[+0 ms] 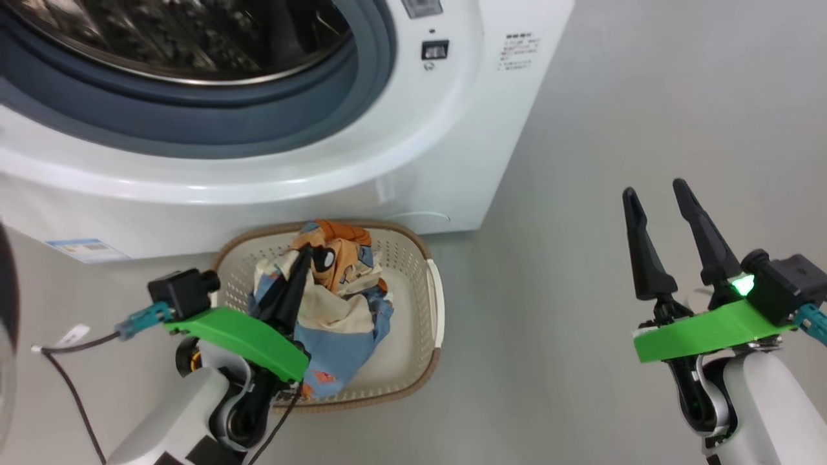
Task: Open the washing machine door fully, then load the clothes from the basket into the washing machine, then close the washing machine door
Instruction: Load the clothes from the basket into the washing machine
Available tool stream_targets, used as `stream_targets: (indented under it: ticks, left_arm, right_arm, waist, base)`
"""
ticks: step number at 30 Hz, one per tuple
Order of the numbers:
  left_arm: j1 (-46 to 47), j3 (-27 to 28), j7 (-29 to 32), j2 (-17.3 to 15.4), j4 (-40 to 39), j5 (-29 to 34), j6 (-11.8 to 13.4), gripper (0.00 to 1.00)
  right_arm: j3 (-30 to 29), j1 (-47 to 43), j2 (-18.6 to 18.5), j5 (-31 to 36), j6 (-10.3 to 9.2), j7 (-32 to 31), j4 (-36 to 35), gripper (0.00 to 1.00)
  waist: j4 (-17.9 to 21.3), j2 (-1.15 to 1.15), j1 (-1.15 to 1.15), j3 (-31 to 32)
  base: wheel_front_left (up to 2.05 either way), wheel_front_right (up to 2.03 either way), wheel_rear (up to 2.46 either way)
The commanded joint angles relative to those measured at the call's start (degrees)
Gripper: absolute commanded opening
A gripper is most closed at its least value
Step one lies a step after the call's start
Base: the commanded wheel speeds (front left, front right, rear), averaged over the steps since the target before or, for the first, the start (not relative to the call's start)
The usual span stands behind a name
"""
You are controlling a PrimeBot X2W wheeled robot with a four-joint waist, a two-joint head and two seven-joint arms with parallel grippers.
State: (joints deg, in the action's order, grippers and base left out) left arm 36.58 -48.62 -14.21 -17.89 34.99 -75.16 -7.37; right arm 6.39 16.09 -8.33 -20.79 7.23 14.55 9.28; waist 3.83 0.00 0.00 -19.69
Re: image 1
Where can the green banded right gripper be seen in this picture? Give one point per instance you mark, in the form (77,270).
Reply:
(711,332)

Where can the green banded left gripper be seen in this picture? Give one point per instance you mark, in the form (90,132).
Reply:
(245,339)

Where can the blue cream orange patterned garment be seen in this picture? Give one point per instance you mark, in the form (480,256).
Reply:
(342,323)

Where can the black round glass washer door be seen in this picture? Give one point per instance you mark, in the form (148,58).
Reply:
(6,310)

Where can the cream perforated laundry basket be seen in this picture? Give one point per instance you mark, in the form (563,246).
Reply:
(407,310)

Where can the white front-load washing machine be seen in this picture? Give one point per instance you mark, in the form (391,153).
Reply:
(387,161)

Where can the grey rubber door gasket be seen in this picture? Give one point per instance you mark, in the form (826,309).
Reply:
(258,110)

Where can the black door latch socket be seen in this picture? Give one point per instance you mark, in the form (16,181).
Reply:
(435,50)

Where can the blue white energy label sticker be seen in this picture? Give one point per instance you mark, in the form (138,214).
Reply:
(87,250)

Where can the perforated steel washer drum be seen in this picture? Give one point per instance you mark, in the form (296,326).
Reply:
(161,39)

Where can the grey warning label sticker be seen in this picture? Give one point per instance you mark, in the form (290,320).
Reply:
(421,6)

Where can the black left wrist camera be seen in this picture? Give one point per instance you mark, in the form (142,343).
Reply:
(181,294)

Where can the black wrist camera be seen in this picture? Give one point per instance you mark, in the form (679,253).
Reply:
(788,284)
(181,294)

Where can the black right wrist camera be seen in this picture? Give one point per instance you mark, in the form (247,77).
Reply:
(788,284)

